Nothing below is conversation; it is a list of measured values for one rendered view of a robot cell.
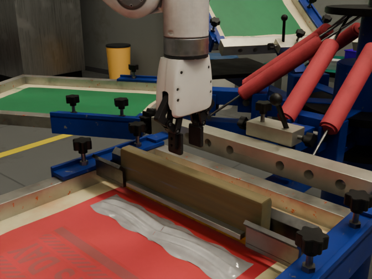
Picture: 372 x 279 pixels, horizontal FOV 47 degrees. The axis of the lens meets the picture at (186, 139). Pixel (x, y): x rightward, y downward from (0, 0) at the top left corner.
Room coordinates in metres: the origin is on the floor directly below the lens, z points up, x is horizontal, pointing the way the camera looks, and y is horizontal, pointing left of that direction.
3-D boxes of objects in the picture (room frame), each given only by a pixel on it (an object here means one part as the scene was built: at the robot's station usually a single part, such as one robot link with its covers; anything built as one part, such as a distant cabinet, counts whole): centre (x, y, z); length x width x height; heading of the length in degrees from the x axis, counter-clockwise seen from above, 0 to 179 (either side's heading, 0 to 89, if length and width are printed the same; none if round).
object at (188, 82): (0.72, 0.00, 1.23); 0.10 x 0.08 x 0.11; 136
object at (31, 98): (1.56, 0.30, 1.05); 1.08 x 0.61 x 0.23; 77
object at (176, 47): (0.73, -0.01, 1.29); 0.09 x 0.07 x 0.03; 136
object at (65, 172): (0.95, 0.18, 0.98); 0.30 x 0.05 x 0.07; 137
